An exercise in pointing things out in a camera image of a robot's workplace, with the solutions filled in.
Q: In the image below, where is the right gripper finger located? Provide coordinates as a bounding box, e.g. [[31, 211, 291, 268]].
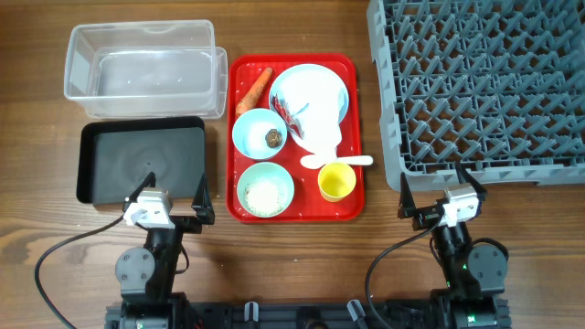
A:
[[398, 173, 417, 219], [454, 162, 487, 201]]

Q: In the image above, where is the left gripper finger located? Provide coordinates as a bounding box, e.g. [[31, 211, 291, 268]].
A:
[[124, 172, 156, 204], [191, 174, 215, 225]]

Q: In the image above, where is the green bowl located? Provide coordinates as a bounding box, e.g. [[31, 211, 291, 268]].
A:
[[237, 162, 294, 218]]

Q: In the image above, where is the yellow cup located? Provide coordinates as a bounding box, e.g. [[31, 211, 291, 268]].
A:
[[317, 163, 356, 202]]

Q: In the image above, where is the light blue bowl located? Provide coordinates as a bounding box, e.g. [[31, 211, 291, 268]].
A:
[[231, 108, 288, 161]]

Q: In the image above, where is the brown mushroom scrap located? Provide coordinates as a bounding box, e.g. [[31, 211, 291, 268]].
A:
[[265, 129, 283, 149]]

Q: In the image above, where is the white plastic spoon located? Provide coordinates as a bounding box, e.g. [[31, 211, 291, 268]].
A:
[[300, 154, 374, 170]]

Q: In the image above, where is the red snack wrapper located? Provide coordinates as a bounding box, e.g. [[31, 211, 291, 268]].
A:
[[270, 94, 308, 137]]

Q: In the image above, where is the white napkin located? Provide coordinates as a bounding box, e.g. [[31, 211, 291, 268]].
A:
[[270, 70, 345, 158]]

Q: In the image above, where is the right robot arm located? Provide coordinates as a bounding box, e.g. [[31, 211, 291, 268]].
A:
[[391, 163, 512, 329]]

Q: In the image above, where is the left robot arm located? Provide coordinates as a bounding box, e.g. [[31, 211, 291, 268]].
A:
[[104, 172, 215, 329]]

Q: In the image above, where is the grey dishwasher rack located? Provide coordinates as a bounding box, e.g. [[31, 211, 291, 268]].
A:
[[367, 0, 584, 191]]

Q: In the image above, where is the black plastic tray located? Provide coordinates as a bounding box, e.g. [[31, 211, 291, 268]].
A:
[[76, 116, 206, 205]]

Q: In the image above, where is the clear plastic bin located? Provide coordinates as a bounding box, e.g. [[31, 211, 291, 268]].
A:
[[64, 19, 228, 119]]

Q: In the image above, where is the orange carrot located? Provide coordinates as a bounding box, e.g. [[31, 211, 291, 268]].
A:
[[236, 68, 273, 116]]

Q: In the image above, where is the red serving tray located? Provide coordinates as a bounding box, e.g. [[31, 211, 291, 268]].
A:
[[225, 53, 365, 224]]

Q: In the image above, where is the light blue plate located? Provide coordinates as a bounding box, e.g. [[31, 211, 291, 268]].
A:
[[269, 64, 349, 143]]

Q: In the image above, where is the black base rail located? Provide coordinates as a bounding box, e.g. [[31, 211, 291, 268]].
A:
[[103, 299, 513, 329]]

